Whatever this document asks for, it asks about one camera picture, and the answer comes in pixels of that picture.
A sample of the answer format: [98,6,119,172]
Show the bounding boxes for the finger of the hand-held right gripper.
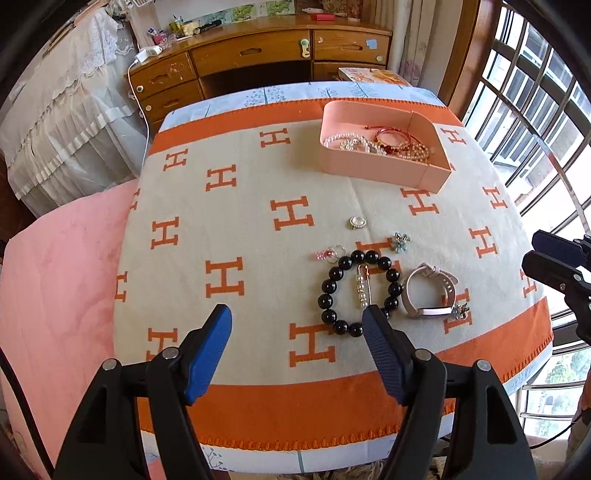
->
[522,250,591,315]
[532,229,591,267]

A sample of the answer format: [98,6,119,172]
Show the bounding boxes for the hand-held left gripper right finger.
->
[361,304,539,480]

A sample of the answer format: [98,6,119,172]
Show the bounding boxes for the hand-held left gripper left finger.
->
[53,304,233,480]

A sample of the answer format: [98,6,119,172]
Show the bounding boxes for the black bead bracelet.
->
[318,250,403,337]

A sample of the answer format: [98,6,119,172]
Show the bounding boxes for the pink cardboard box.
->
[318,100,452,193]

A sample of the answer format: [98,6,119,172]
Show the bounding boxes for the pink wristwatch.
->
[402,263,460,320]

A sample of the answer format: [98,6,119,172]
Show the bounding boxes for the pearl bar pin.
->
[355,264,371,309]

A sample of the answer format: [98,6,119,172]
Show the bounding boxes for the orange and beige printed blanket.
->
[113,97,555,450]

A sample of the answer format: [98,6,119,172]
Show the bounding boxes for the window grille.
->
[462,2,591,444]

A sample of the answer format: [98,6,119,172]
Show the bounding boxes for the pink fleece blanket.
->
[0,179,162,480]

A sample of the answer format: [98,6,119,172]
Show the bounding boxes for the floral curtain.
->
[399,0,462,88]

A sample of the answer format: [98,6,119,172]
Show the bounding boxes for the orange book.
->
[338,67,411,88]

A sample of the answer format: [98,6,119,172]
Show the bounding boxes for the white lace cover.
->
[0,9,151,217]

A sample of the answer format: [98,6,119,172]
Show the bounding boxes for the wooden desk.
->
[128,14,393,131]

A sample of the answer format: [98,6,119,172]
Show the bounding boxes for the pink bead bracelet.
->
[397,141,433,162]

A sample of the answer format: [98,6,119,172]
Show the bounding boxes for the red string bracelet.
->
[365,124,417,148]

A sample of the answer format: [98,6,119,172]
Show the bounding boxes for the wooden window frame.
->
[438,0,496,120]

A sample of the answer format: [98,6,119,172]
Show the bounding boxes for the clear crystal bracelet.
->
[339,138,377,154]

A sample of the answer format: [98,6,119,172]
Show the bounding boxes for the white pearl bracelet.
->
[323,131,365,147]

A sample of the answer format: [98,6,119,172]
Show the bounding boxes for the white charger cable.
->
[127,58,151,154]

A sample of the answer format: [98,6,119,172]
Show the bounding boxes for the wall picture strip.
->
[185,0,296,23]

